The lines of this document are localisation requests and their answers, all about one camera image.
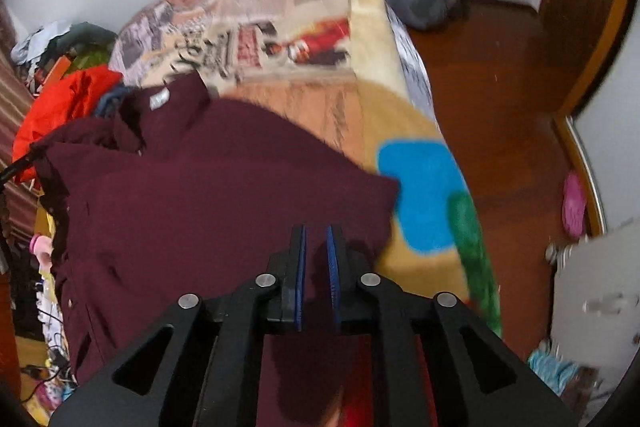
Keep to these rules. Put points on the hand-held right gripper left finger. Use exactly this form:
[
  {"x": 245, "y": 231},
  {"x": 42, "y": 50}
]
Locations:
[{"x": 300, "y": 279}]

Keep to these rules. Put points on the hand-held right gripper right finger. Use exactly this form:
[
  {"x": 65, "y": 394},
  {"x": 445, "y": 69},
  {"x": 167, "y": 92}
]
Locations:
[{"x": 334, "y": 279}]

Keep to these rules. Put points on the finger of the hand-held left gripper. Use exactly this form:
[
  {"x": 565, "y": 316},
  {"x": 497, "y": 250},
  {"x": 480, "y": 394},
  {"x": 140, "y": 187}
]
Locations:
[{"x": 17, "y": 167}]

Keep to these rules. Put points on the maroon button shirt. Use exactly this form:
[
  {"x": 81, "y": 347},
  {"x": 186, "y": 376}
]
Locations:
[{"x": 200, "y": 207}]

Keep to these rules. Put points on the pile of clothes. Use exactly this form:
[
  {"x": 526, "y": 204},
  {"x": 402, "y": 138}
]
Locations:
[{"x": 50, "y": 39}]

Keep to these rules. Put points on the yellow garment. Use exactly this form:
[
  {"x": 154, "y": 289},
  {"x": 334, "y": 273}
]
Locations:
[{"x": 44, "y": 217}]

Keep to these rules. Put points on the red garment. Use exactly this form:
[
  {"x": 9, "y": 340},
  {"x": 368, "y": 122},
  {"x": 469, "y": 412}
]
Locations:
[{"x": 65, "y": 107}]

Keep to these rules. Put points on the pink small object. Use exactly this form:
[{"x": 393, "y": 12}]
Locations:
[{"x": 41, "y": 249}]

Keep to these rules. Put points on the orange box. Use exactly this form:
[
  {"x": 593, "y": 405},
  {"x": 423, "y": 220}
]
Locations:
[{"x": 57, "y": 69}]

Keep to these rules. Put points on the dark blue garment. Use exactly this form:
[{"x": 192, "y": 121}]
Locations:
[{"x": 112, "y": 99}]

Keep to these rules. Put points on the printed blanket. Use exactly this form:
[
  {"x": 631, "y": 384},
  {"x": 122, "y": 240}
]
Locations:
[{"x": 310, "y": 107}]

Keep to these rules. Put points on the light blue cloth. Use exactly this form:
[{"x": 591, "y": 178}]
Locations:
[{"x": 550, "y": 369}]

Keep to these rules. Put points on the pink slipper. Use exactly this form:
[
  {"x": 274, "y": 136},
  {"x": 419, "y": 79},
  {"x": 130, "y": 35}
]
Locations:
[{"x": 574, "y": 204}]

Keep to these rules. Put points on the brown wooden door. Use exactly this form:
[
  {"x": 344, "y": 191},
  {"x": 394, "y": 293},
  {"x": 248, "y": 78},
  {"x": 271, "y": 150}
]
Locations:
[{"x": 580, "y": 7}]

